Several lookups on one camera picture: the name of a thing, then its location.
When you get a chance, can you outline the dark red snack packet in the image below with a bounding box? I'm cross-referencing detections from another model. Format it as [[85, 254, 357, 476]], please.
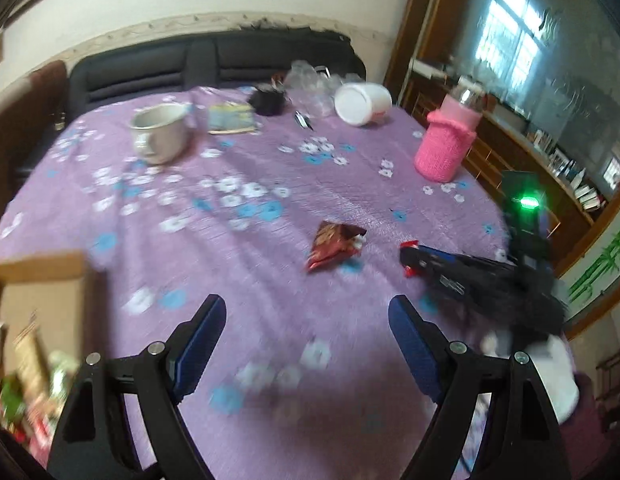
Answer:
[[305, 220, 368, 275]]

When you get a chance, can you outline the white enamel mug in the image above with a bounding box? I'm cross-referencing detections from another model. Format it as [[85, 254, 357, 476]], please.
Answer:
[[129, 103, 191, 166]]

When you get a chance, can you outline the clear plastic wrapping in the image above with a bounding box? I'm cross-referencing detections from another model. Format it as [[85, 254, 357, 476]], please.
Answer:
[[284, 60, 363, 117]]

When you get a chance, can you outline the wooden glass cabinet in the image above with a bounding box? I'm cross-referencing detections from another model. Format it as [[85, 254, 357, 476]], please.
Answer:
[[384, 0, 620, 281]]

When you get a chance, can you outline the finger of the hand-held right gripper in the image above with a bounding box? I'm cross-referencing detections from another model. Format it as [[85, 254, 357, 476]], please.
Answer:
[[415, 245, 515, 273], [400, 249, 510, 318]]

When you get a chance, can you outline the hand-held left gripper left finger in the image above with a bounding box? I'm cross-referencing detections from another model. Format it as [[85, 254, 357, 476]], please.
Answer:
[[47, 294, 227, 480]]

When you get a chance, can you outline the small red snack packet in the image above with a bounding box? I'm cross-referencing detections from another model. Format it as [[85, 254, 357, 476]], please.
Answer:
[[400, 240, 421, 278]]

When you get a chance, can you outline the white stool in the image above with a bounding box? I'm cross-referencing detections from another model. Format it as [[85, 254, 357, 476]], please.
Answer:
[[482, 332, 581, 423]]

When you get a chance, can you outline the white plastic jar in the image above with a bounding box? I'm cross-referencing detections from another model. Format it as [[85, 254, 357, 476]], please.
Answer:
[[334, 81, 393, 127]]

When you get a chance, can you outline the purple floral tablecloth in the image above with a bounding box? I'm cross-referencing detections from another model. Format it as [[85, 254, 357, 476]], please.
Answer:
[[0, 85, 575, 480]]

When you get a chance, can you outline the brown striped snack packet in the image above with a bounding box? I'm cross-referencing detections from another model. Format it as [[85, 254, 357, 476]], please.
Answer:
[[12, 327, 53, 396]]

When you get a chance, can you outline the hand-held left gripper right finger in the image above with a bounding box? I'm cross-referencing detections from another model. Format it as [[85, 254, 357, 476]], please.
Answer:
[[388, 295, 571, 480]]

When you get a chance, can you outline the bottle with pink knitted cover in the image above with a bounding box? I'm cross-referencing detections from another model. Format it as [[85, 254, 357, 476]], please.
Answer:
[[414, 77, 486, 183]]

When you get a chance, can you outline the red snack packet cartoon print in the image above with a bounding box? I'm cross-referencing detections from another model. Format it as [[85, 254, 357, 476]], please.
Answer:
[[20, 400, 61, 461]]

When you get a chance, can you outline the black leather sofa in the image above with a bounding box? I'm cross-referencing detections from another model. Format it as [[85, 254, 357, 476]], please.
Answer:
[[67, 27, 367, 111]]

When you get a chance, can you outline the brown fabric sofa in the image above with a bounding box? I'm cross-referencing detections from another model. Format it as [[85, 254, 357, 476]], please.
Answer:
[[0, 59, 69, 211]]

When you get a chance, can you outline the black small container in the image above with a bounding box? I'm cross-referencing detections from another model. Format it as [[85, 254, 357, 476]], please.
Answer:
[[249, 85, 287, 117]]

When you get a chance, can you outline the green bamboo wall decal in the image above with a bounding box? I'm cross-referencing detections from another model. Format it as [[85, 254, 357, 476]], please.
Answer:
[[567, 220, 620, 306]]

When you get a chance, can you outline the shallow cardboard box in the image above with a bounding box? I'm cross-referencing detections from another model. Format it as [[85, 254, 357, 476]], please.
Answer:
[[0, 250, 108, 441]]

